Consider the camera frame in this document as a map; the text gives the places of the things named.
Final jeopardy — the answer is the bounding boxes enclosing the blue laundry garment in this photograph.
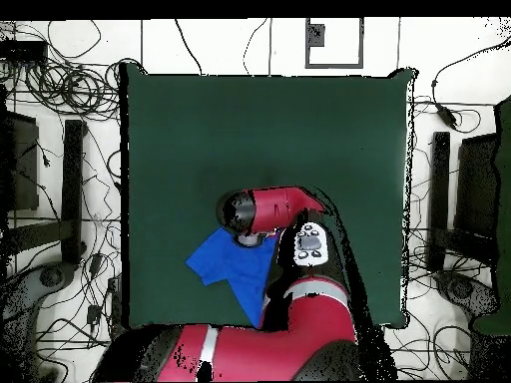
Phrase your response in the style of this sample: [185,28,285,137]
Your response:
[184,227,280,329]

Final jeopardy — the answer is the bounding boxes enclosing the flat black box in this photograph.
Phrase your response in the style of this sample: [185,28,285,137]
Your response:
[0,40,48,63]

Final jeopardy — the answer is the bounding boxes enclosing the dark green table cloth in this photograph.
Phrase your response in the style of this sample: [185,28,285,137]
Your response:
[119,62,418,330]

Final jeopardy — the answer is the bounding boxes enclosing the black power strip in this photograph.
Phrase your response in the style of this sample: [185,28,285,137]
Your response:
[107,274,124,332]

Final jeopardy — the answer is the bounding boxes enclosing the black power adapter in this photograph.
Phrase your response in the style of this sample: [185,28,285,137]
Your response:
[435,103,459,131]

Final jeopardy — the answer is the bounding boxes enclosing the grey chair base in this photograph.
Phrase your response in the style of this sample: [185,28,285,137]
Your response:
[432,268,502,320]
[0,260,79,320]

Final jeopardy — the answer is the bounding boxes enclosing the black monitor box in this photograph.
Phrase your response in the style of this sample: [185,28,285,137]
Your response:
[453,133,500,240]
[0,109,41,212]

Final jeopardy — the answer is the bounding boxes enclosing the green cloth covered table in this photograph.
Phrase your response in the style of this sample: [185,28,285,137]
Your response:
[472,95,511,336]

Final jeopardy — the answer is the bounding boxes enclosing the grey floor frame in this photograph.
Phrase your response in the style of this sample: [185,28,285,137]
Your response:
[304,17,365,70]

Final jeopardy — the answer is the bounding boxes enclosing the coil of black cables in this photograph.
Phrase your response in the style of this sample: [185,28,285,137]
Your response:
[23,55,123,121]

